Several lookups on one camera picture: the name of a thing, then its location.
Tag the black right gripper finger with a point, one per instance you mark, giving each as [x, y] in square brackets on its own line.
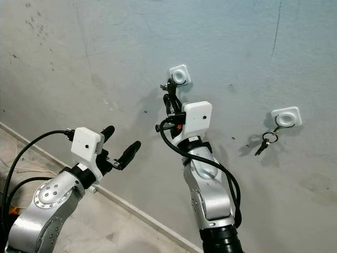
[178, 108]
[167, 105]

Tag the white square adhesive wall hook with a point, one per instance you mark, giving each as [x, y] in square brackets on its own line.
[180, 76]
[286, 117]

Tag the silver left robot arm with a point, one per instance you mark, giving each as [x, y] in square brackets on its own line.
[42, 216]

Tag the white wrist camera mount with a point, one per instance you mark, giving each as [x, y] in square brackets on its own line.
[87, 145]
[197, 118]

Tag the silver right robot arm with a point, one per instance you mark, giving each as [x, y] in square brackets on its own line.
[208, 190]

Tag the small orange floor object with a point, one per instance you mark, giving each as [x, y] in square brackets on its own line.
[13, 210]

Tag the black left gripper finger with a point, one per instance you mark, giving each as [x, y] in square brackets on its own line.
[130, 153]
[108, 132]

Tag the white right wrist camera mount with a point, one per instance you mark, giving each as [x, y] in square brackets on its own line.
[197, 118]

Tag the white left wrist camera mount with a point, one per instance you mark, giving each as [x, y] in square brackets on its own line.
[87, 145]

